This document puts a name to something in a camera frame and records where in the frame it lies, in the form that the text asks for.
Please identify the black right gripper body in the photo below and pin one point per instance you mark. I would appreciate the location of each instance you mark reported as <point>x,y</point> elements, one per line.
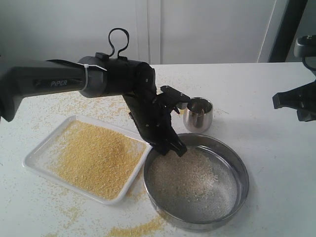
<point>306,114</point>

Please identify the stainless steel cup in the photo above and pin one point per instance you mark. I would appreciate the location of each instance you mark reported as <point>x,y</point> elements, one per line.
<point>198,115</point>

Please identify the white rice grains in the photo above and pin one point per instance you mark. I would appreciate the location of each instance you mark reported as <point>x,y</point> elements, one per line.
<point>189,176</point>

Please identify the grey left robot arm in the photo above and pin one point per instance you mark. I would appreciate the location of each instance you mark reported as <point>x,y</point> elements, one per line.
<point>94,77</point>

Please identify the white cable tie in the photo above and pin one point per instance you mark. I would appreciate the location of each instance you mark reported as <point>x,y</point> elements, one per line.
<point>86,68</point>

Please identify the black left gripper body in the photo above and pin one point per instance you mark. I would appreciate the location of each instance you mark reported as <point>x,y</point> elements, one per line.
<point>151,114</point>

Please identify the round stainless steel sieve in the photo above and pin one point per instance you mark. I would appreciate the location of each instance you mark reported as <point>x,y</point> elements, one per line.
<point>220,204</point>

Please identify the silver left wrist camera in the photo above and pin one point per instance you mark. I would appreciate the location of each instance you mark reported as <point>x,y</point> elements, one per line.
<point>173,98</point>

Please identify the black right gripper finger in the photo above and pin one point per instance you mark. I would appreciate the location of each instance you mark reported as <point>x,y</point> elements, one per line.
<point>303,97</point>

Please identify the white plastic tray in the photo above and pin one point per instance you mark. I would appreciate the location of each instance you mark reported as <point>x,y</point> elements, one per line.
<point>43,157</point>

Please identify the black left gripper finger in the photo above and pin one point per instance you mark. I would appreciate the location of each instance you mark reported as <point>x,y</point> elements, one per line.
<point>177,145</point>
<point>162,146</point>

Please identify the yellow grain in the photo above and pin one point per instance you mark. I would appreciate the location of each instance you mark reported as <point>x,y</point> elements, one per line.
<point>95,159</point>

